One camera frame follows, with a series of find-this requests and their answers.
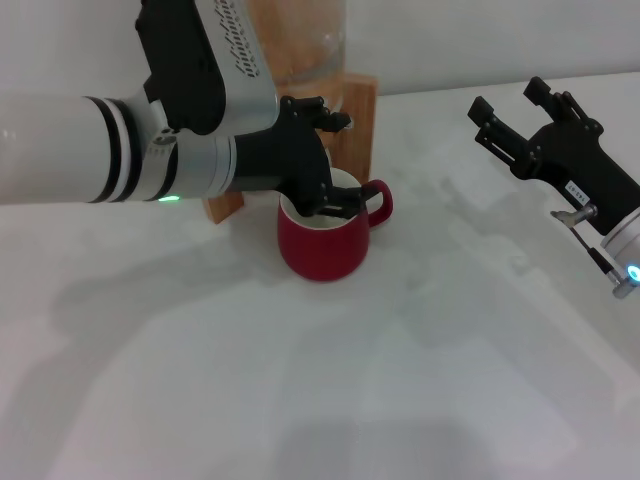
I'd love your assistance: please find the wooden dispenser stand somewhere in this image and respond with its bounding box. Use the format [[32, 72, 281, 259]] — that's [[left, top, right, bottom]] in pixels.
[[203, 72, 380, 225]]

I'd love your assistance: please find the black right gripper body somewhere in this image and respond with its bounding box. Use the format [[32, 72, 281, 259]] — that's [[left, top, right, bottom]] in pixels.
[[514, 122, 640, 236]]

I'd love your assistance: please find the red ceramic mug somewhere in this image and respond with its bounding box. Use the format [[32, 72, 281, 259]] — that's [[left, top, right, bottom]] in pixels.
[[277, 167, 395, 284]]

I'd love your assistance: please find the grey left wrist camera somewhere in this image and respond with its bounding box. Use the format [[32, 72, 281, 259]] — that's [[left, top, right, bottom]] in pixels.
[[133, 0, 281, 137]]

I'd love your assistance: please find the right gripper cable with plug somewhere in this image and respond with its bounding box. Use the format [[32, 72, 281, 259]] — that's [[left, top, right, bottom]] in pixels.
[[549, 204, 637, 300]]

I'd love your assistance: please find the glass dispenser jar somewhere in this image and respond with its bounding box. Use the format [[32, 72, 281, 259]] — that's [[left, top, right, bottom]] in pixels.
[[246, 0, 347, 106]]

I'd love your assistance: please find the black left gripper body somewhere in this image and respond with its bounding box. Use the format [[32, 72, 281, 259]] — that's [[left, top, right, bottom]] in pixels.
[[232, 107, 335, 217]]

